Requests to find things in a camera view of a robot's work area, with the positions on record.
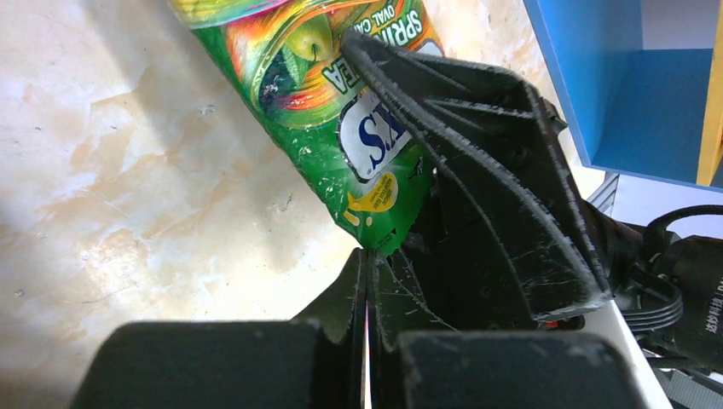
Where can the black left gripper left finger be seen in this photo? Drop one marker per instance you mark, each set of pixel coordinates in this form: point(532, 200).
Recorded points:
point(313, 360)

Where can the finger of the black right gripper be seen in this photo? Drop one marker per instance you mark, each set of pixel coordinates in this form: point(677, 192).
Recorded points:
point(463, 276)
point(490, 133)

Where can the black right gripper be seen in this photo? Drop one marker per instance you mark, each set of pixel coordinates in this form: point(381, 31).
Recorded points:
point(668, 289)

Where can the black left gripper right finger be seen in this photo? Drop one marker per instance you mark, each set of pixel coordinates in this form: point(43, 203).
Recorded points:
point(419, 361)

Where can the green candy bag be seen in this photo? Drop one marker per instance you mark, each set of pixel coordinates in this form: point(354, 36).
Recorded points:
point(284, 60)

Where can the blue yellow pink shelf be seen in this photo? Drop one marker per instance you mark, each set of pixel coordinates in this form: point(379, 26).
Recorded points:
point(640, 84)

